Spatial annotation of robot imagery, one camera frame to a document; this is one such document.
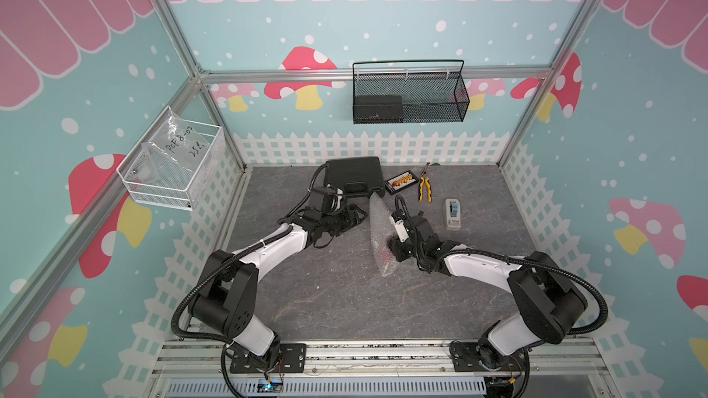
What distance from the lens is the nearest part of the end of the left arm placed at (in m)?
0.67

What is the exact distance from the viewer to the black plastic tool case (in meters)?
1.06

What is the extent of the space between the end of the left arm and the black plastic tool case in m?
0.21
